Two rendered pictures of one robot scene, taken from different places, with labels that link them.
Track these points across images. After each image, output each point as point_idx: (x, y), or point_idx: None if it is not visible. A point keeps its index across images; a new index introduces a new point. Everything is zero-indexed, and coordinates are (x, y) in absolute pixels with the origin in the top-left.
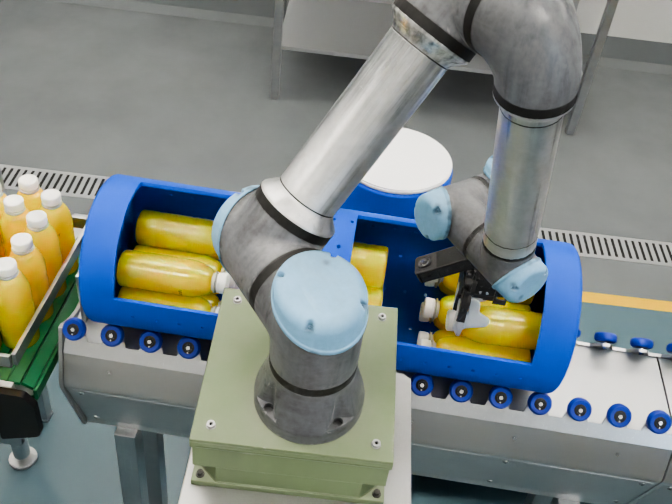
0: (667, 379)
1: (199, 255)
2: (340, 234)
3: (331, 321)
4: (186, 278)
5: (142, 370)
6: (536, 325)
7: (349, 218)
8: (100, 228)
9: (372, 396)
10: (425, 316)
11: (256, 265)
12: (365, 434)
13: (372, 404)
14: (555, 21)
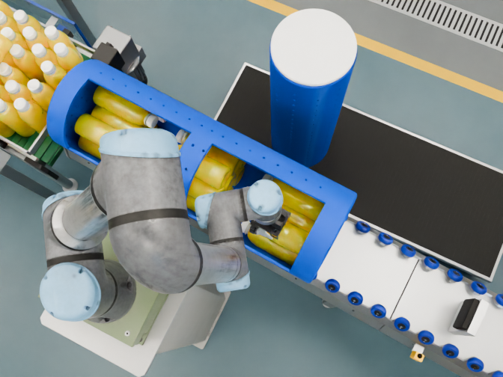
0: (414, 277)
1: (129, 123)
2: (190, 160)
3: (62, 316)
4: None
5: None
6: None
7: (203, 146)
8: (55, 112)
9: (139, 302)
10: None
11: (47, 253)
12: (125, 325)
13: (137, 307)
14: (146, 271)
